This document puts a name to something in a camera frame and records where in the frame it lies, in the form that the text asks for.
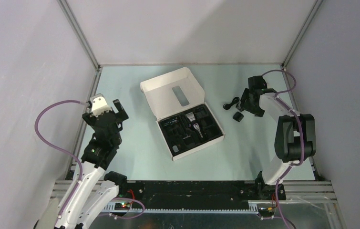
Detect black clipper guard comb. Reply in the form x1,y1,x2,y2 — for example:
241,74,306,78
232,112,244,122

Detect black charging cable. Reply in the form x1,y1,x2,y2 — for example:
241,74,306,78
223,96,240,111

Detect white cardboard kit box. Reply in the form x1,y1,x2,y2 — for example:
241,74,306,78
140,66,225,162

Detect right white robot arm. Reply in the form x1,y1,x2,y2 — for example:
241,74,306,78
233,76,316,199

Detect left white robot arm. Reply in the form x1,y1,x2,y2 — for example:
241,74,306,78
34,94,128,229

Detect silver black hair clipper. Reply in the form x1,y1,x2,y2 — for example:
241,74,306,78
185,112,204,139

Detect black plastic tray insert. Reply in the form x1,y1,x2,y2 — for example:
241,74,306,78
157,104,225,161

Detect left control board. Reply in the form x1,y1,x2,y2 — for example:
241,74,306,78
114,202,132,211

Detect control board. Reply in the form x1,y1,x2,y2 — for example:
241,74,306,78
114,202,132,211
257,206,278,218

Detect right control board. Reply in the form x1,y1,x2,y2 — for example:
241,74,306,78
257,206,278,218

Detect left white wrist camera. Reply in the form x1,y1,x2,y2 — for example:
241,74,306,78
86,94,112,117

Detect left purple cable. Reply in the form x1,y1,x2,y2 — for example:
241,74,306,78
34,100,89,219

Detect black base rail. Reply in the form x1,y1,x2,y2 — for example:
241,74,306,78
119,181,286,210

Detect aluminium frame rail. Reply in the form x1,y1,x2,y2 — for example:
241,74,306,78
56,0,102,72

